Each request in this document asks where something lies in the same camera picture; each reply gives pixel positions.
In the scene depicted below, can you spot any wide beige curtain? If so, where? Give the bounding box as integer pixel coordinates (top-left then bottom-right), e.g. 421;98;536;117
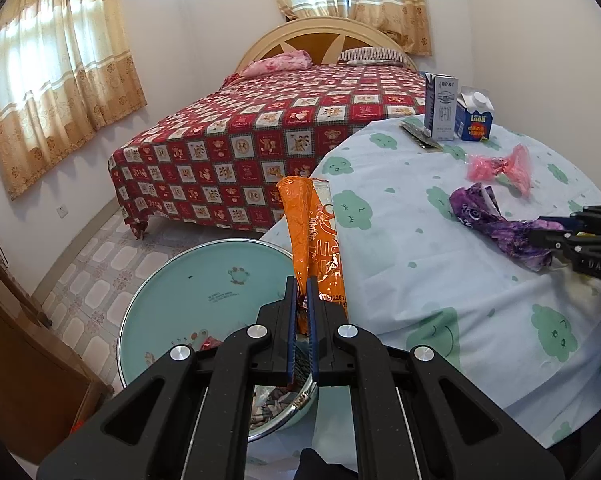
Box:
0;0;148;201

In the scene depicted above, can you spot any narrow beige curtain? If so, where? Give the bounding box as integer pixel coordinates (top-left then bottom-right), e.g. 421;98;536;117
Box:
264;0;433;56

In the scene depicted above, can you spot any flat black packet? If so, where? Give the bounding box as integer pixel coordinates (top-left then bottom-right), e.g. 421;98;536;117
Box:
399;119;445;152

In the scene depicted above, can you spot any blue juice carton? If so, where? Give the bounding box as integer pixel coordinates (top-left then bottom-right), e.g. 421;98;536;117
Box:
454;87;496;141

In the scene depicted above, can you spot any striped pillow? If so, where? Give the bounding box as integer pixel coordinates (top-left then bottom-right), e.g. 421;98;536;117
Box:
337;47;411;65

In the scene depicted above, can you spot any purple wrapper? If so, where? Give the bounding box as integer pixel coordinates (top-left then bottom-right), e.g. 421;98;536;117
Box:
449;183;556;273

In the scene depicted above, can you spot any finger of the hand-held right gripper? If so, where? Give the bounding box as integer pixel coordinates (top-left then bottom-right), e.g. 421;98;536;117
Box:
527;227;588;257
535;204;601;233

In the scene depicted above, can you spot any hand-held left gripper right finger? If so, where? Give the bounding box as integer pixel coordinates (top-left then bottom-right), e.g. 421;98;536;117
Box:
306;276;566;480

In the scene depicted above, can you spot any orange snack wrapper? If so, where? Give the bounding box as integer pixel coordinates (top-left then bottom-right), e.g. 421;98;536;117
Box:
276;176;350;338

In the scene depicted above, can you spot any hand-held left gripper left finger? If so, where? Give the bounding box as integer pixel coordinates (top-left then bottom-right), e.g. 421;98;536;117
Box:
40;276;301;480

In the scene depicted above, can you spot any cream wooden headboard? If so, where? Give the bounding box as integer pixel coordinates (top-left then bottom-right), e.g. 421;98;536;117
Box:
235;17;418;73

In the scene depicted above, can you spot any teal round trash bin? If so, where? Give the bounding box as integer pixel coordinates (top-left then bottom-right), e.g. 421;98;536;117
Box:
116;239;321;443

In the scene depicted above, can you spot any pink pillow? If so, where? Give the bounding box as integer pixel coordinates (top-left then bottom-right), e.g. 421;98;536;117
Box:
240;50;312;78

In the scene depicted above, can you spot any pink wrapper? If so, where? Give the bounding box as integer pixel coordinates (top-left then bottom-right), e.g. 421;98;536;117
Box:
466;143;533;197

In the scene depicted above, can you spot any wooden cabinet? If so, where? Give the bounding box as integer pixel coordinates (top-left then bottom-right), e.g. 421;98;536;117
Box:
0;220;114;466

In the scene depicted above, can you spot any red patterned bed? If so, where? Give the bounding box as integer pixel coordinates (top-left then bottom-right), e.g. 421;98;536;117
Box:
108;62;428;240

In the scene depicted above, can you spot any white milk carton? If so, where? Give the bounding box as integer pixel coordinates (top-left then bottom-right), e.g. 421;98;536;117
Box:
424;72;460;142

